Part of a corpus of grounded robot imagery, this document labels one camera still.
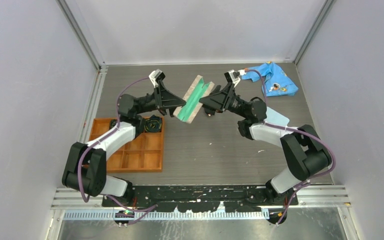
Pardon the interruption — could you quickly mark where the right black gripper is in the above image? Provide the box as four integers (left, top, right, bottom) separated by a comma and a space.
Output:
194, 82, 250, 120

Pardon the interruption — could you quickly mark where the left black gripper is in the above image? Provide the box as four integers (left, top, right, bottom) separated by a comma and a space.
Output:
134, 80, 190, 117

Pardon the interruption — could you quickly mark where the beige glasses case green lining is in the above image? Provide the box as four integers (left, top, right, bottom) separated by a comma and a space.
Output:
173, 75, 215, 124

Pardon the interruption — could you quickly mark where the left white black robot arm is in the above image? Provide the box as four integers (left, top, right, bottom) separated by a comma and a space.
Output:
61, 69, 186, 207

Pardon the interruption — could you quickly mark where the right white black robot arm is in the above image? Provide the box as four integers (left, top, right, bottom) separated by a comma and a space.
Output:
199, 83, 334, 205

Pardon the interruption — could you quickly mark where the green yellow patterned rolled item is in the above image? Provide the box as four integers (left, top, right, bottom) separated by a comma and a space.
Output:
144, 115, 163, 133

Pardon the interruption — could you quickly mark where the orange compartment tray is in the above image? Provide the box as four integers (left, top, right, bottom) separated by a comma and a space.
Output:
106, 117, 165, 174

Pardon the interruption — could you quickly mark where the dark camouflage rolled item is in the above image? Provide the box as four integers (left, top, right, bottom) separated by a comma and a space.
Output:
109, 119, 119, 130

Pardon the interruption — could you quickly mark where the light blue lens cloth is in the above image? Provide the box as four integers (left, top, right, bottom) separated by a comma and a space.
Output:
265, 107, 290, 127

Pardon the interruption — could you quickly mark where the blue patterned cloth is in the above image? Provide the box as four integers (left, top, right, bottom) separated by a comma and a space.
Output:
247, 61, 299, 97

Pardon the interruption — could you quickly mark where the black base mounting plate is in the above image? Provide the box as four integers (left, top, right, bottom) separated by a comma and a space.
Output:
102, 184, 293, 213

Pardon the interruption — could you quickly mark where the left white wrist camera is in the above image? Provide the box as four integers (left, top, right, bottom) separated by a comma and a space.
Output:
148, 69, 166, 88

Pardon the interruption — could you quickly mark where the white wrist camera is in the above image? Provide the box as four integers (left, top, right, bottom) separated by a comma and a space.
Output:
148, 69, 166, 88
224, 69, 246, 88

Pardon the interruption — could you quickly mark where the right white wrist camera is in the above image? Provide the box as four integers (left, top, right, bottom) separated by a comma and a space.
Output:
224, 69, 246, 88

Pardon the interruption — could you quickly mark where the perforated metal cable rail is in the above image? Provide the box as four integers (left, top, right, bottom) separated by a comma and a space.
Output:
62, 208, 270, 221

